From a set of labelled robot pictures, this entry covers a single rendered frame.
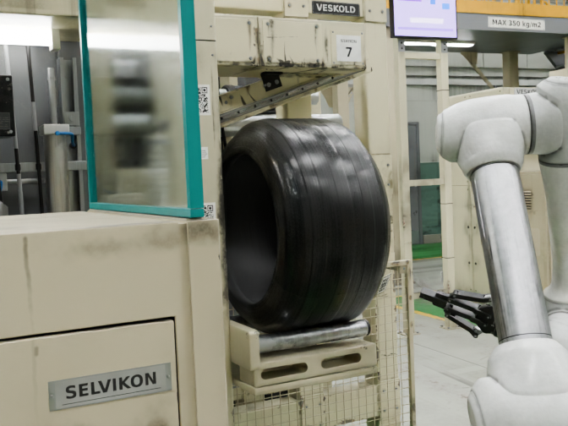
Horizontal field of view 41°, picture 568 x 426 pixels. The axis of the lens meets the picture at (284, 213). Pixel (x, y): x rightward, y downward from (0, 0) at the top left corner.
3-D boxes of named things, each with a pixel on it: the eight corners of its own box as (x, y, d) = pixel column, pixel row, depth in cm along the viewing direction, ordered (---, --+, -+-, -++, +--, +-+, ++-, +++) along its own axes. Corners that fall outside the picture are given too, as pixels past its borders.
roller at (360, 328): (243, 342, 190) (248, 358, 187) (248, 333, 186) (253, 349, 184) (360, 324, 206) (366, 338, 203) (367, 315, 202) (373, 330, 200)
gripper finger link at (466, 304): (489, 320, 186) (491, 316, 185) (445, 303, 188) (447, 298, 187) (491, 313, 189) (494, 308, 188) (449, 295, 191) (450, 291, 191)
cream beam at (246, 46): (187, 64, 210) (183, 11, 209) (158, 76, 232) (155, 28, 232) (368, 69, 238) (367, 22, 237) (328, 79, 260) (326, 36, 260)
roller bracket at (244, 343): (250, 372, 181) (248, 331, 180) (191, 342, 216) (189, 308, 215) (263, 369, 182) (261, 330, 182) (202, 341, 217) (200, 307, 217)
